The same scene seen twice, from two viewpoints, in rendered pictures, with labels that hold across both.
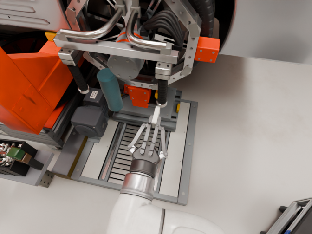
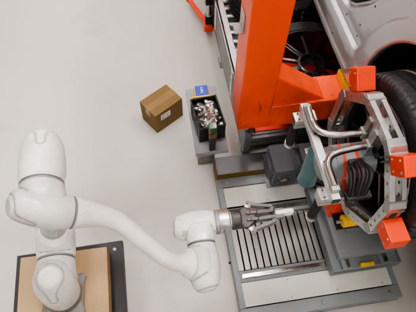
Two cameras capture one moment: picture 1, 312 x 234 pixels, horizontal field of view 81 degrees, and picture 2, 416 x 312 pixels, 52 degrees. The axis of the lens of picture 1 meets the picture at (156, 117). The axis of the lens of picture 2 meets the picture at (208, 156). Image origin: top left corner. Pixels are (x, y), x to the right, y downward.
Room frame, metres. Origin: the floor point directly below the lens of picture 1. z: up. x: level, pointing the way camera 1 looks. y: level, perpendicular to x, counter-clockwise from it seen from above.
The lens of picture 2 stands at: (-0.18, -0.51, 2.30)
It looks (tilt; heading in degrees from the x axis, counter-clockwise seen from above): 59 degrees down; 68
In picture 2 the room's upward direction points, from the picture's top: 1 degrees clockwise
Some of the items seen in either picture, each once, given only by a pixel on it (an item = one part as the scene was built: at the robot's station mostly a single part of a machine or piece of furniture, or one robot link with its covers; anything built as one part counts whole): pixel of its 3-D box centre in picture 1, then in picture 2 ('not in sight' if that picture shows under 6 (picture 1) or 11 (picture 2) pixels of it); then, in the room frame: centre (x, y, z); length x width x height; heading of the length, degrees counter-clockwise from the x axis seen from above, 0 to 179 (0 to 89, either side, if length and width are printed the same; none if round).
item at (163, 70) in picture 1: (165, 65); (329, 195); (0.48, -0.03, 0.93); 0.09 x 0.05 x 0.05; 168
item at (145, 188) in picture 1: (139, 185); (223, 221); (0.11, 0.05, 0.83); 0.09 x 0.06 x 0.09; 78
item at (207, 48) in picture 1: (206, 49); (392, 233); (0.66, -0.22, 0.85); 0.09 x 0.08 x 0.07; 78
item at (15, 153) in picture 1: (16, 153); (212, 127); (0.27, 0.58, 0.64); 0.04 x 0.04 x 0.04; 78
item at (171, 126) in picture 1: (148, 105); (350, 223); (0.88, 0.06, 0.13); 0.50 x 0.36 x 0.10; 78
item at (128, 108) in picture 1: (147, 90); (360, 208); (0.88, 0.06, 0.32); 0.40 x 0.30 x 0.28; 78
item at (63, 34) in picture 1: (90, 11); (336, 115); (0.62, 0.22, 1.03); 0.19 x 0.18 x 0.11; 168
